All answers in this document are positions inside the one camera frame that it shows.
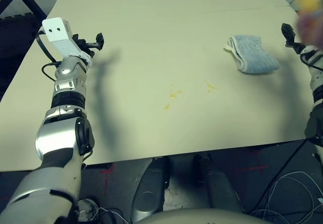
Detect thin black hanging cable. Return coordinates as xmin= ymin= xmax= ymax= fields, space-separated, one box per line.
xmin=248 ymin=137 xmax=309 ymax=213

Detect white floor cable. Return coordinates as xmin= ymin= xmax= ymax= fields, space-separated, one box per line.
xmin=252 ymin=170 xmax=323 ymax=223
xmin=95 ymin=207 xmax=128 ymax=224

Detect scattered yellow liquid splashes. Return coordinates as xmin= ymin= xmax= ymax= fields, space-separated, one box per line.
xmin=204 ymin=80 xmax=218 ymax=94

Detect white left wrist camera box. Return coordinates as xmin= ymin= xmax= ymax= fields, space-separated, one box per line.
xmin=41 ymin=17 xmax=92 ymax=64

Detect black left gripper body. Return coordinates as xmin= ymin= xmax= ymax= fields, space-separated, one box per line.
xmin=73 ymin=33 xmax=101 ymax=58

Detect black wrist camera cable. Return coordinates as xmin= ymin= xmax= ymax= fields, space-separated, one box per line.
xmin=299 ymin=50 xmax=323 ymax=72
xmin=37 ymin=28 xmax=63 ymax=82

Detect grey robot left leg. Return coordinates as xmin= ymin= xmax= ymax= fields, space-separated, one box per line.
xmin=130 ymin=156 xmax=170 ymax=224

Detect black foam floor mat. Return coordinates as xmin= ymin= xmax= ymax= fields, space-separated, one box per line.
xmin=0 ymin=13 xmax=48 ymax=101

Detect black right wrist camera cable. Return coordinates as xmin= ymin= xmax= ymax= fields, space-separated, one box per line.
xmin=299 ymin=50 xmax=323 ymax=72

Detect light blue terry rag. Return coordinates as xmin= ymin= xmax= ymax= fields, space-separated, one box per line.
xmin=224 ymin=34 xmax=281 ymax=75

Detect blurred person hand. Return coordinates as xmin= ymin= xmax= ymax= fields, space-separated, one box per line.
xmin=295 ymin=11 xmax=323 ymax=49

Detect black left wrist camera cable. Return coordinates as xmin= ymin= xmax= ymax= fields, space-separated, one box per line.
xmin=37 ymin=28 xmax=63 ymax=82

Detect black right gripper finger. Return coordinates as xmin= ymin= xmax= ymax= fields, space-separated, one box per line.
xmin=281 ymin=23 xmax=296 ymax=43

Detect grey robot torso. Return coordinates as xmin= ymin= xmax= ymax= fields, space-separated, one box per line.
xmin=137 ymin=207 xmax=275 ymax=224

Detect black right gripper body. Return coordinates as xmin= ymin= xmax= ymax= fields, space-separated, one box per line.
xmin=285 ymin=41 xmax=307 ymax=56

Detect black metal frame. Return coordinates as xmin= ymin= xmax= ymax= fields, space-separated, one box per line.
xmin=0 ymin=0 xmax=48 ymax=18

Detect grey white sneaker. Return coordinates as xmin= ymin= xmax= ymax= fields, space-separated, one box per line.
xmin=77 ymin=198 xmax=99 ymax=222

